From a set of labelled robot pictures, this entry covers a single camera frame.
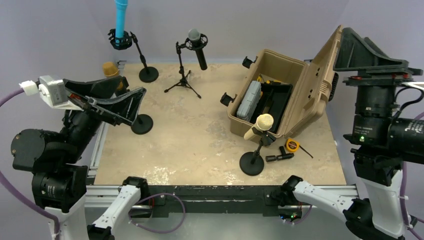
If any grey plastic case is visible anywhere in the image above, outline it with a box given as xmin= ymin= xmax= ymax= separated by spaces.
xmin=236 ymin=81 xmax=262 ymax=122

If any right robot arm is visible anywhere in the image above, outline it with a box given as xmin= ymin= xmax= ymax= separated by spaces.
xmin=274 ymin=27 xmax=424 ymax=240

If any black round-base stand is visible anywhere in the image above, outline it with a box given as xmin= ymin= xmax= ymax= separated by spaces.
xmin=107 ymin=28 xmax=159 ymax=83
xmin=131 ymin=114 xmax=154 ymax=135
xmin=239 ymin=131 xmax=276 ymax=176

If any blue microphone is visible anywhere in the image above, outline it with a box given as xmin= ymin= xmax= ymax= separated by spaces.
xmin=115 ymin=0 xmax=128 ymax=38

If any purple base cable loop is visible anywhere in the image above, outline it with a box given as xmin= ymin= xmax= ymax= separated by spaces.
xmin=128 ymin=193 xmax=186 ymax=234

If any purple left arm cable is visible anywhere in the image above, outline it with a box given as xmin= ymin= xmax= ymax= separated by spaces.
xmin=0 ymin=87 xmax=61 ymax=240

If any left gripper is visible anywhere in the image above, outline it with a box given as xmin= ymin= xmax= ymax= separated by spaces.
xmin=59 ymin=74 xmax=145 ymax=162

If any yellow tape measure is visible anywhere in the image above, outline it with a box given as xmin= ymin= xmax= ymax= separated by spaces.
xmin=285 ymin=138 xmax=314 ymax=159

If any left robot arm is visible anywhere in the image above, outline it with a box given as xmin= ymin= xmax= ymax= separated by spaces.
xmin=10 ymin=75 xmax=150 ymax=240

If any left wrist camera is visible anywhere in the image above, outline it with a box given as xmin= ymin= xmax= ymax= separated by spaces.
xmin=18 ymin=75 xmax=82 ymax=111

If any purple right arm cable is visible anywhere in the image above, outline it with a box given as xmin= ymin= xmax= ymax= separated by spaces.
xmin=399 ymin=112 xmax=424 ymax=240

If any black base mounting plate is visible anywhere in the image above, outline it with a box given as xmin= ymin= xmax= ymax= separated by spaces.
xmin=129 ymin=184 xmax=316 ymax=220

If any black tripod mic stand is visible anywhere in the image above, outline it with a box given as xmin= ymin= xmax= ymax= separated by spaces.
xmin=163 ymin=37 xmax=202 ymax=99

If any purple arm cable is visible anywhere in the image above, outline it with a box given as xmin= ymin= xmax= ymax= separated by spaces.
xmin=0 ymin=87 xmax=61 ymax=240
xmin=399 ymin=112 xmax=424 ymax=240

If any black t-shaped adapter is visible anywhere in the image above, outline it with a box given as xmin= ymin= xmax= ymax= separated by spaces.
xmin=265 ymin=146 xmax=294 ymax=163

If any black toolbox tray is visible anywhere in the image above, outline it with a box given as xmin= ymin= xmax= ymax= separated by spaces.
xmin=250 ymin=83 xmax=293 ymax=134

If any gold microphone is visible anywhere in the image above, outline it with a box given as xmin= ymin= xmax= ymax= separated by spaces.
xmin=102 ymin=61 xmax=124 ymax=91

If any tan toolbox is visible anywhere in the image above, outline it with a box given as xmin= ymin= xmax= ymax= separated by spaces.
xmin=221 ymin=25 xmax=343 ymax=138

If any cream microphone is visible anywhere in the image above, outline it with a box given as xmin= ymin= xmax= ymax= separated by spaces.
xmin=243 ymin=113 xmax=274 ymax=141

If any black grey-head microphone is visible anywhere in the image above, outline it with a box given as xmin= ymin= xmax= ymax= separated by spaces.
xmin=188 ymin=28 xmax=208 ymax=71

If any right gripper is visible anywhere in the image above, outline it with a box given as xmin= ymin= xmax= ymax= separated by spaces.
xmin=330 ymin=25 xmax=420 ymax=144

